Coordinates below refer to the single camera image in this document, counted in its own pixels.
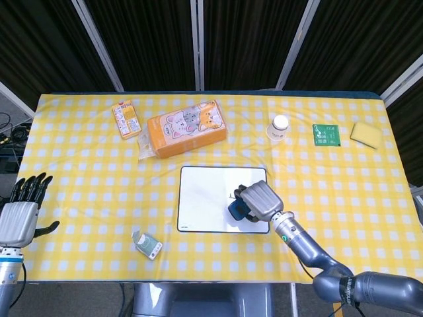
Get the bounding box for white paper cup upside down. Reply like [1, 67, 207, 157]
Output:
[266, 114, 289, 143]

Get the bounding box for green and white tissue packet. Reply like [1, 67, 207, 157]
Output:
[131, 230, 163, 262]

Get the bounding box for yellow sponge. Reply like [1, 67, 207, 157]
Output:
[350, 122, 383, 151]

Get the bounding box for green flat sachet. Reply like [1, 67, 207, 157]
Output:
[312, 123, 341, 147]

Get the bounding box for blue whiteboard eraser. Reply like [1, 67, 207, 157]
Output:
[227, 197, 252, 221]

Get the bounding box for yellow white checked tablecloth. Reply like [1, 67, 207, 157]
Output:
[16, 93, 423, 284]

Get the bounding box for orange cat print tissue pack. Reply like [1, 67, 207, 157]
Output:
[137, 100, 229, 162]

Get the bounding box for left silver and black robot hand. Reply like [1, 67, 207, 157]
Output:
[0, 172, 61, 248]

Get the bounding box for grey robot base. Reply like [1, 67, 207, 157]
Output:
[132, 282, 276, 317]

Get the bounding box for small yellow printed box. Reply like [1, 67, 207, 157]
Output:
[111, 100, 142, 141]

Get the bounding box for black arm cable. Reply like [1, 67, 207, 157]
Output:
[297, 259, 366, 317]

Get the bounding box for white board with dark frame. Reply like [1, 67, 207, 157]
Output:
[176, 166, 270, 234]

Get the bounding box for right silver and black robot hand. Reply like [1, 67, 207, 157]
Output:
[232, 180, 284, 224]

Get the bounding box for black floor cables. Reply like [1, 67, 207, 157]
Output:
[0, 112, 32, 166]

